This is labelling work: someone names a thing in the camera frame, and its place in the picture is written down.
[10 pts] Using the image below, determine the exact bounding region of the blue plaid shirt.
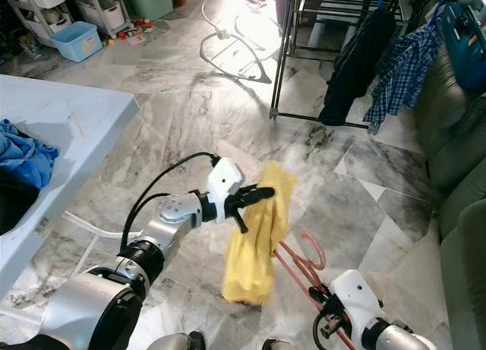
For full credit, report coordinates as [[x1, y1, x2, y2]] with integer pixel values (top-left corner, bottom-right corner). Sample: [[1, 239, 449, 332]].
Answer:
[[364, 24, 445, 131]]

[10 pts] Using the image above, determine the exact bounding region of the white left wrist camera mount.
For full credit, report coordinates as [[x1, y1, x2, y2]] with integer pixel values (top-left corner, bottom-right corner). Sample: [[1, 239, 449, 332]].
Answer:
[[207, 156, 245, 223]]

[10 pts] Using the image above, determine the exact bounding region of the black metal drying rack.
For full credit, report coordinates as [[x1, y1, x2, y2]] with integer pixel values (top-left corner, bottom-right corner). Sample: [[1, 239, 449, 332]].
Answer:
[[268, 0, 464, 134]]

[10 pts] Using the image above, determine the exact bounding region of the blue garment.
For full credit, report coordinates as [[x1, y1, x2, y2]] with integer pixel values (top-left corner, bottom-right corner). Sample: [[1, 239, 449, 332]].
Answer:
[[0, 118, 60, 190]]

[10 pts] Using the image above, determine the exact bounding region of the white baby bouncer frame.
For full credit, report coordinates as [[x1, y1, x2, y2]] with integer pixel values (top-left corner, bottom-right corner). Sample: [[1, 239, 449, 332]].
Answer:
[[197, 0, 282, 85]]

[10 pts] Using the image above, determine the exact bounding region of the white folding table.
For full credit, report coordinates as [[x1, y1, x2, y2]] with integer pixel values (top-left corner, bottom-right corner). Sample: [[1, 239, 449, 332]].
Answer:
[[0, 74, 139, 298]]

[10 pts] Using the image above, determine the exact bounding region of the black garment with button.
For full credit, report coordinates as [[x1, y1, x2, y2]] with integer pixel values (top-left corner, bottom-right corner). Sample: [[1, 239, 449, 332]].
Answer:
[[0, 175, 39, 233]]

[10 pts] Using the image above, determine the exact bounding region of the robot right leg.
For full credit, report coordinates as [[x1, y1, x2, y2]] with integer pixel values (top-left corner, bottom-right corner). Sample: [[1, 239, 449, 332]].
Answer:
[[262, 337, 305, 350]]

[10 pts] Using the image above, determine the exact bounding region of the purple upholstered seat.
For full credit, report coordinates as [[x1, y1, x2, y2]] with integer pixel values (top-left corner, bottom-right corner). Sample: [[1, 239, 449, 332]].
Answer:
[[276, 0, 297, 24]]

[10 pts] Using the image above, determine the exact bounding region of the robot leg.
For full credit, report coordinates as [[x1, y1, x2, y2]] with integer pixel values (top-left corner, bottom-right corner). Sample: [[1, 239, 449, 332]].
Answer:
[[148, 330, 206, 350], [262, 337, 305, 350]]

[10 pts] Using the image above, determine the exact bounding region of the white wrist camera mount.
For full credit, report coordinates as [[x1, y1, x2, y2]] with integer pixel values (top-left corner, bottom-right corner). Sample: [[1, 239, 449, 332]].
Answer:
[[207, 156, 245, 223], [328, 269, 380, 339]]

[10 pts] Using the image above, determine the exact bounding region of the robot left leg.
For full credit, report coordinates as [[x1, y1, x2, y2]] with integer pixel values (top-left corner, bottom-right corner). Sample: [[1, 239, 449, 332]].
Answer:
[[148, 330, 206, 350]]

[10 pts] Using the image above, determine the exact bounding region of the black long-sleeved top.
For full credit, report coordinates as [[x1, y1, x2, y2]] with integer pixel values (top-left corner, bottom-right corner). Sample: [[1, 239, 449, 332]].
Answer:
[[319, 8, 399, 127]]

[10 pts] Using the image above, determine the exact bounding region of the light blue plastic bin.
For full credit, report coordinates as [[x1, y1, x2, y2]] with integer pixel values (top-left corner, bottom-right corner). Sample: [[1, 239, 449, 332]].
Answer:
[[49, 21, 103, 62]]

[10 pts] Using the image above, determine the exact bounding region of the blue travel bag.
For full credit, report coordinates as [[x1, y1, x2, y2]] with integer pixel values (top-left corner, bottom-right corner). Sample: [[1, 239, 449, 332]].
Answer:
[[440, 0, 486, 93]]

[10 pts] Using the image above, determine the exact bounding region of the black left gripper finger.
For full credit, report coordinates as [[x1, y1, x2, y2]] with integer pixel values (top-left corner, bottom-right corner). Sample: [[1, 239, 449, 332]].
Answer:
[[241, 185, 276, 208]]

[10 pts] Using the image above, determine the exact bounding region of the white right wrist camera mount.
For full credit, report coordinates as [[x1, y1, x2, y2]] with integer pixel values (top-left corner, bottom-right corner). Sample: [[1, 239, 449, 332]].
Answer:
[[328, 269, 380, 339]]

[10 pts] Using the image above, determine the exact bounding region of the pink plastic hanger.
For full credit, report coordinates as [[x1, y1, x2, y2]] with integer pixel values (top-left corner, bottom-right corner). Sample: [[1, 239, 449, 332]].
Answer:
[[273, 230, 358, 350]]

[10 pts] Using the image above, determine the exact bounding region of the dark green sofa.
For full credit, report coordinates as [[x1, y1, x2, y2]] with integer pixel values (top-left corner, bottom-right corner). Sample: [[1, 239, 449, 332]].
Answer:
[[414, 50, 486, 350]]

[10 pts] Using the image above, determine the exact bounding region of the yellow garment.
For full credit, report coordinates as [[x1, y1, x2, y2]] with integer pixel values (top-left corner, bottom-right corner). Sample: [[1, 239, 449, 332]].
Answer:
[[220, 160, 297, 304]]

